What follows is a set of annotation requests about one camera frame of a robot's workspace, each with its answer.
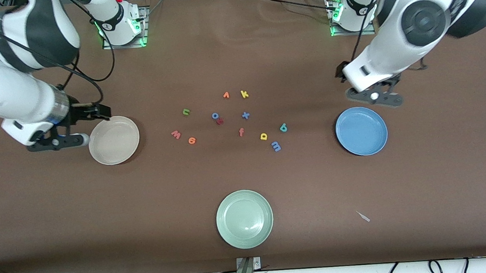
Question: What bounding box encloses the grey metal table bracket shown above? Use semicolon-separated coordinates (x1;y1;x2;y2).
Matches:
236;256;262;271

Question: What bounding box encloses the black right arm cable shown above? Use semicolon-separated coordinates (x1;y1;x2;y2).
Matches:
0;0;119;113

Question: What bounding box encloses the brown table cover sheet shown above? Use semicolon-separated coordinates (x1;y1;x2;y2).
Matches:
0;0;486;273

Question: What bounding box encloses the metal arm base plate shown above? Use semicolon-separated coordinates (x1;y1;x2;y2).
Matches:
327;0;377;39
99;5;152;51

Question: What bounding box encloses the pale green round plate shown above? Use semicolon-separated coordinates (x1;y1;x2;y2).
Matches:
214;188;276;252

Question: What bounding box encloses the black cable across table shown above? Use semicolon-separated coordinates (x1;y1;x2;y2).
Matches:
254;0;333;16

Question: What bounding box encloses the blue round plate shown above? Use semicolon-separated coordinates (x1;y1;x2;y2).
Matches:
334;104;390;158

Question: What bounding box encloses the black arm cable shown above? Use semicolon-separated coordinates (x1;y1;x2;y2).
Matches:
0;0;119;113
346;0;408;76

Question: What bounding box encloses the beige brown round plate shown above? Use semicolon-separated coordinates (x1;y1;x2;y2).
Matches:
86;114;142;167

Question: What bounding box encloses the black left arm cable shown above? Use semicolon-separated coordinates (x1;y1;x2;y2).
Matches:
346;0;408;76

